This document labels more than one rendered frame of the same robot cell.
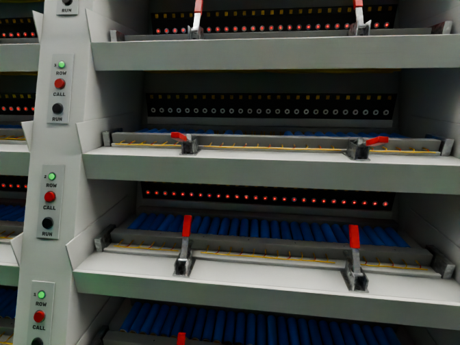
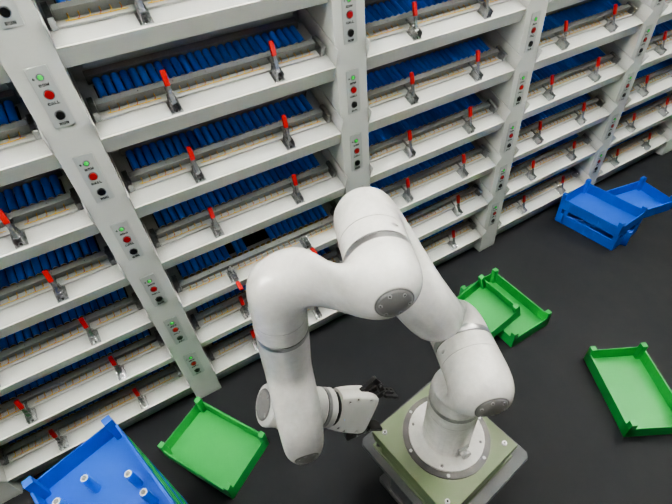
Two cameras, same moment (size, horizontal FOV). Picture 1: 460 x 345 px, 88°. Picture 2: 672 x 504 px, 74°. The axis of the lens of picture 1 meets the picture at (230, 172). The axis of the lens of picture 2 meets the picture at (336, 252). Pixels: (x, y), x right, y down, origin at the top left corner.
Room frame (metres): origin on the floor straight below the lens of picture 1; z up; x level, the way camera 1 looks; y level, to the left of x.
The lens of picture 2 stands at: (-0.64, 0.33, 1.51)
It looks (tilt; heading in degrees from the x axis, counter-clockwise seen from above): 43 degrees down; 327
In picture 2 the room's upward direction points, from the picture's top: 6 degrees counter-clockwise
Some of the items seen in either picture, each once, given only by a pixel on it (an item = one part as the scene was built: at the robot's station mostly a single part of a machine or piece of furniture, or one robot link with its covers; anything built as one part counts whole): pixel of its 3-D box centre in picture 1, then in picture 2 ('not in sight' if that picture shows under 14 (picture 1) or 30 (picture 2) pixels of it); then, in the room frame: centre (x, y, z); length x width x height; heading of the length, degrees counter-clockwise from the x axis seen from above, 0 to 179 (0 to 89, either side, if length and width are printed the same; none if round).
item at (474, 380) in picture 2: not in sight; (468, 383); (-0.38, -0.12, 0.67); 0.19 x 0.12 x 0.24; 153
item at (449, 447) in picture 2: not in sight; (450, 417); (-0.35, -0.13, 0.46); 0.19 x 0.19 x 0.18
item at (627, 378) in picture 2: not in sight; (635, 387); (-0.55, -0.88, 0.04); 0.30 x 0.20 x 0.08; 145
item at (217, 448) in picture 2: not in sight; (214, 444); (0.19, 0.37, 0.04); 0.30 x 0.20 x 0.08; 24
